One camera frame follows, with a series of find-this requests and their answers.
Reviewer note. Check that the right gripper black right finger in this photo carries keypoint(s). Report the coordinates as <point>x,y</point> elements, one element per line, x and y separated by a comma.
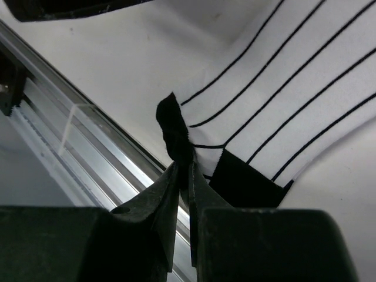
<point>235,244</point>

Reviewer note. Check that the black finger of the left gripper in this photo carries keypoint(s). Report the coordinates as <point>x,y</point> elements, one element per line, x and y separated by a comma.
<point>53,10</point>

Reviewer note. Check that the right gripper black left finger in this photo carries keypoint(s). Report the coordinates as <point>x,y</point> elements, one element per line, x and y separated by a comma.
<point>132,242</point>

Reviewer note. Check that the white black-striped ankle sock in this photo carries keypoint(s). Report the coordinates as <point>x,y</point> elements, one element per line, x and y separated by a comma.
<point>299,78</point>

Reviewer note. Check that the aluminium table edge rail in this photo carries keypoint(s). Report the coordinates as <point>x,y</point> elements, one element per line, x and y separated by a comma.
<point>94,162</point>

